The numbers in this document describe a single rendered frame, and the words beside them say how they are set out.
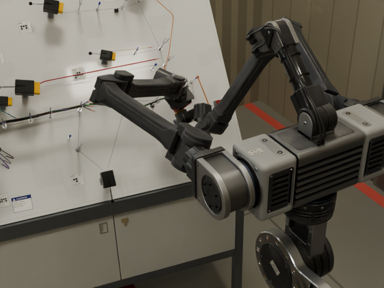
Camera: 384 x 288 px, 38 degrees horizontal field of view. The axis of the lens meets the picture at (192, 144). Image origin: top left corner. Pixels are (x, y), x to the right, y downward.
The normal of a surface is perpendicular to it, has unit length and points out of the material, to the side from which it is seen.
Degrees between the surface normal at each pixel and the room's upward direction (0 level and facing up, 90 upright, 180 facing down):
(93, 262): 90
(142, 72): 54
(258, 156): 0
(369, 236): 0
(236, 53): 90
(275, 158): 0
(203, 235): 90
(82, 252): 90
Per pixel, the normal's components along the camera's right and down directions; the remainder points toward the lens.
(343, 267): -0.02, -0.85
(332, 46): -0.88, 0.27
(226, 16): 0.47, 0.45
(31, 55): 0.26, -0.11
